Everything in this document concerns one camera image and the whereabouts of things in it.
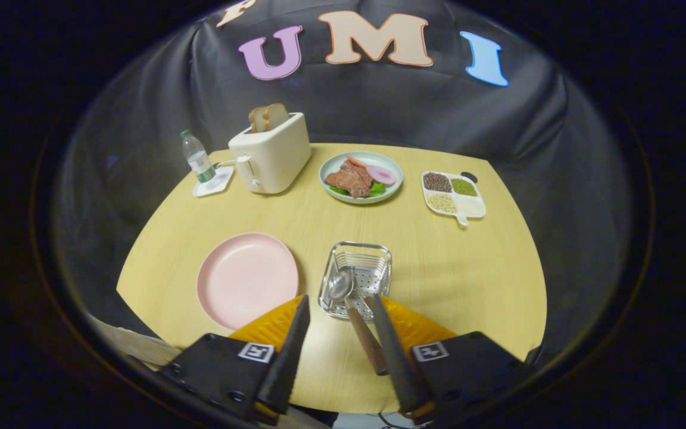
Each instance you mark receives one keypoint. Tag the white square coaster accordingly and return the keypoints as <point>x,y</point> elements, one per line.
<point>221,182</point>

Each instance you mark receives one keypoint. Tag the black round table grommet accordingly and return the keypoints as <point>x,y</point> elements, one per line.
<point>470,176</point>

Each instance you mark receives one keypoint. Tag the white divided dish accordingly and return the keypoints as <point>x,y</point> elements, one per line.
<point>471,205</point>

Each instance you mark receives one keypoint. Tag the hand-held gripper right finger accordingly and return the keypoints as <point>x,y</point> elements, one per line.
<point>399,363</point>

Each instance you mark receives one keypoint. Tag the orange carrot slice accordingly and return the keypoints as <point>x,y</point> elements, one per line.
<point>355,161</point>

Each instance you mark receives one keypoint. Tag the brown meat slice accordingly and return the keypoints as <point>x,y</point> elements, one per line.
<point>352,179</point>

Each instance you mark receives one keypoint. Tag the pink round plate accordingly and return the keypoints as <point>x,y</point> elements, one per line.
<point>248,280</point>

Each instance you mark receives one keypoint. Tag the pale green food plate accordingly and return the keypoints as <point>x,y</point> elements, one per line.
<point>331,167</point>

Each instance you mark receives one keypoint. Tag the clear plastic water bottle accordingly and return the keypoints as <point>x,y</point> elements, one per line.
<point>199,161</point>

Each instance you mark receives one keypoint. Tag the pink ham slice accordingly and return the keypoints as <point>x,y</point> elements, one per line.
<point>382,175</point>

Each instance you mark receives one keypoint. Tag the dark beans pile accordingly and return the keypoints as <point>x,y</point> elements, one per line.
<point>437,182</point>

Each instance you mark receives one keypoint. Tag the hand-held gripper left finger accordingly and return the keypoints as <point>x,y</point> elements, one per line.
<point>286,375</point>

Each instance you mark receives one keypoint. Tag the pale beans pile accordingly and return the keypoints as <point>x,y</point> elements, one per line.
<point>442,204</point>

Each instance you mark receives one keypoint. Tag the cream white toaster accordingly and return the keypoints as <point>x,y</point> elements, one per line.
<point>277,155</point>

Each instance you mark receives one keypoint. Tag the green beans pile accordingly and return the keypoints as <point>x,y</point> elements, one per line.
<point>464,187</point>

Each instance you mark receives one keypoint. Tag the green lettuce leaf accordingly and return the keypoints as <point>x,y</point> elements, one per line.
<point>377,189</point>

